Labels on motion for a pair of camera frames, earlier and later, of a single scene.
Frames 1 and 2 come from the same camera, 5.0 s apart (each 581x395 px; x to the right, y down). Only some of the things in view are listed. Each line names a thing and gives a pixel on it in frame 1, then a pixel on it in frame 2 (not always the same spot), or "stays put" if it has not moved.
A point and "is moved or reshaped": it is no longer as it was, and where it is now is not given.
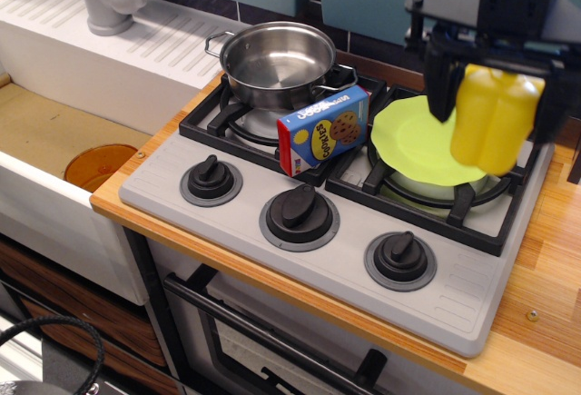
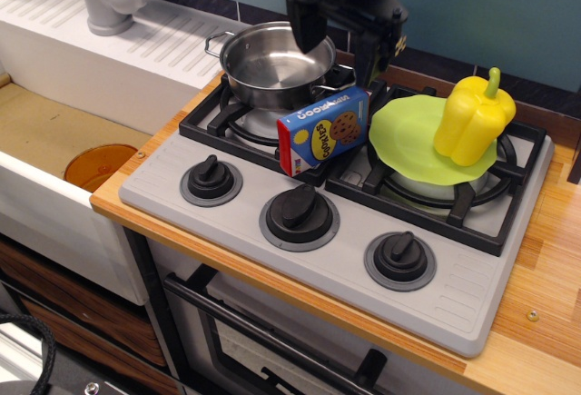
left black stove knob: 211,182 stays put
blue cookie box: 324,131 stays put
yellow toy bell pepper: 495,113 is moved or reshaped
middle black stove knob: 300,220 stays put
